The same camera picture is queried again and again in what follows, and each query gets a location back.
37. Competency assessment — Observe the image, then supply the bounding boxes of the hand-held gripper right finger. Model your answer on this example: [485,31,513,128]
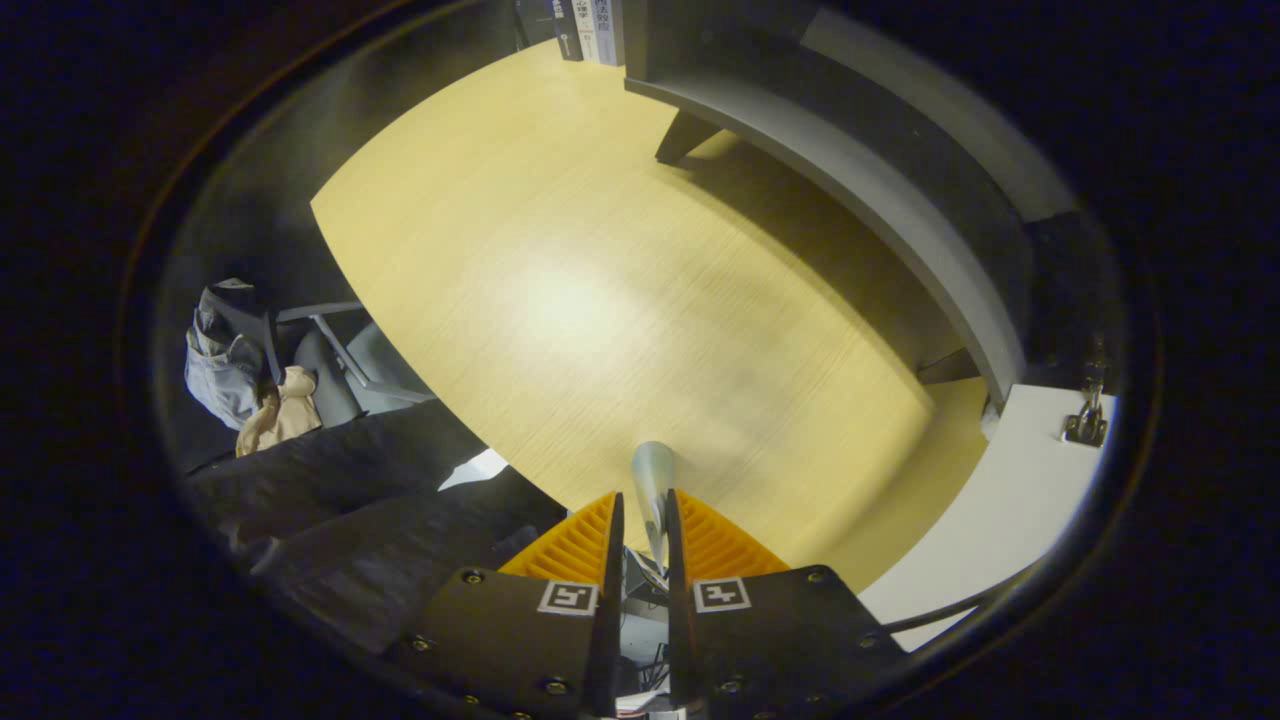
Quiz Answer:
[665,489,910,720]

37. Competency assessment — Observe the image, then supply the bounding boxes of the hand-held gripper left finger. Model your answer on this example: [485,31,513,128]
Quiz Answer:
[383,490,627,720]

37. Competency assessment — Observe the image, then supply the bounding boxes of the small silvery blue tube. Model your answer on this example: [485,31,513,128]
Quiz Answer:
[628,440,678,601]

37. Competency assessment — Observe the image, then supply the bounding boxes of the person's dark trousers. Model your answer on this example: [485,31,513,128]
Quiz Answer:
[185,400,571,656]

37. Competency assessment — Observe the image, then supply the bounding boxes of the grey chair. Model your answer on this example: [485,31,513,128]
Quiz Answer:
[275,300,436,426]

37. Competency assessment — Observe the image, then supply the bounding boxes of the beige cloth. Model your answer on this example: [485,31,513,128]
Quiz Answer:
[237,367,322,458]

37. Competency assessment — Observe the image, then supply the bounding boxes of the blue jeans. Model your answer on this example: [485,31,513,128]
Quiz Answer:
[185,280,283,431]

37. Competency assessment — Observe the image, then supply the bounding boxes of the grey cabinet body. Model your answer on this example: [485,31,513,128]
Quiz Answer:
[625,0,1111,401]

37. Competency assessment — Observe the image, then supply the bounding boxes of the dark upright book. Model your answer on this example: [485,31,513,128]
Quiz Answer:
[548,0,584,62]

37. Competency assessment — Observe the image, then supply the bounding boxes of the black cable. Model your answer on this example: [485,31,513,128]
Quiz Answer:
[885,565,1041,634]

